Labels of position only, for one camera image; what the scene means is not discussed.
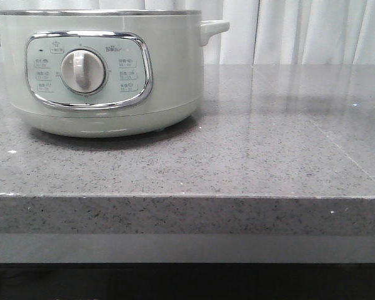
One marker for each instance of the grey round timer knob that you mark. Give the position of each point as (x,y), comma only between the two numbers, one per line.
(83,71)

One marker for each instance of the white curtain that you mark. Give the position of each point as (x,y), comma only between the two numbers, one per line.
(266,32)

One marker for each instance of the pale green electric cooking pot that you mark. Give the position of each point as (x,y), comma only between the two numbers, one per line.
(153,59)

